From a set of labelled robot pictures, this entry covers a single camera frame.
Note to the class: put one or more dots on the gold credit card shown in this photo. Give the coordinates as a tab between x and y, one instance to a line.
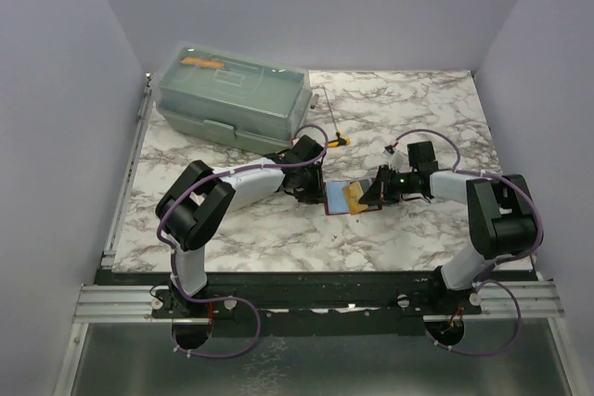
351	193

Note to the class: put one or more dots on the yellow black T-handle hex key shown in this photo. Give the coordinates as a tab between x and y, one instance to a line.
339	140

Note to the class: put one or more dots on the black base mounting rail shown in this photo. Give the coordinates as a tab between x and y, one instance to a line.
240	305

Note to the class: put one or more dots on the green plastic toolbox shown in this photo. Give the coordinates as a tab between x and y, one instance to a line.
250	104

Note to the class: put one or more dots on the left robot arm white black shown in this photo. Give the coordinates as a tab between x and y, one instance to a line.
192	209

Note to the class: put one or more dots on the red leather card holder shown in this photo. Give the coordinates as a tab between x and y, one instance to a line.
341	197

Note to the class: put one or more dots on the white rectangular plastic tray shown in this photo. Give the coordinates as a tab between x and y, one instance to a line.
199	199

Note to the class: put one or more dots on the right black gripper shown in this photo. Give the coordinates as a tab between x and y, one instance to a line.
372	196

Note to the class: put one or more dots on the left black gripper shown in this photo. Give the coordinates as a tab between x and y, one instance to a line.
316	192

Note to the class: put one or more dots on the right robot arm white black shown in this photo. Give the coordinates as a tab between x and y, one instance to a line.
502	219

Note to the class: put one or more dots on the orange tool inside toolbox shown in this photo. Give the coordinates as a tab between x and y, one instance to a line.
203	63

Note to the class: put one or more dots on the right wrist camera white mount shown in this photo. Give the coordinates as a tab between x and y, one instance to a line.
395	159

